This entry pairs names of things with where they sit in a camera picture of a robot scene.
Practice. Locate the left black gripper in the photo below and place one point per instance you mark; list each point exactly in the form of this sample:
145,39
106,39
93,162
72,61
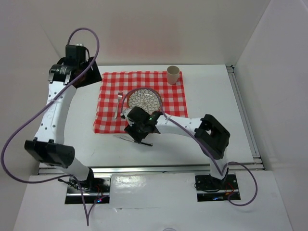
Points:
95,76

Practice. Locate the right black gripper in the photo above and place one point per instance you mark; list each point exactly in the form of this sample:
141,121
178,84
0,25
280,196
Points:
131,130

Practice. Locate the silver table knife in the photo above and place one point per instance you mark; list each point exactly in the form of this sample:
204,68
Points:
126,138

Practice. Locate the patterned ceramic plate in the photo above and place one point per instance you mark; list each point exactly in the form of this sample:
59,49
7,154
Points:
145,98

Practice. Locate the silver fork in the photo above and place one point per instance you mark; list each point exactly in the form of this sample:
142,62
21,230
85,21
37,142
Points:
119,98

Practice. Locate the red white checkered cloth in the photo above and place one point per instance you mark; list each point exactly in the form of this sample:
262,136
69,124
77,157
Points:
173,96

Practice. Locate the beige paper cup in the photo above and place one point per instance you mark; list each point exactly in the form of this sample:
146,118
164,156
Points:
173,73

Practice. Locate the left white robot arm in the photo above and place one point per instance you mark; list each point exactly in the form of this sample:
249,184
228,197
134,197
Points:
48,145

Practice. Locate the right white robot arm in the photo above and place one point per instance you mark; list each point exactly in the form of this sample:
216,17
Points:
210,135

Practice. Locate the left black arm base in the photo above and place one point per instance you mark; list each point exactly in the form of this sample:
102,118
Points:
98,192

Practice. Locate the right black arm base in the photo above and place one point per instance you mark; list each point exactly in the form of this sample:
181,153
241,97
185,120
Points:
209,191

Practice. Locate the aluminium rail right side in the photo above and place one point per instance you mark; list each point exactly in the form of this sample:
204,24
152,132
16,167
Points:
246,123

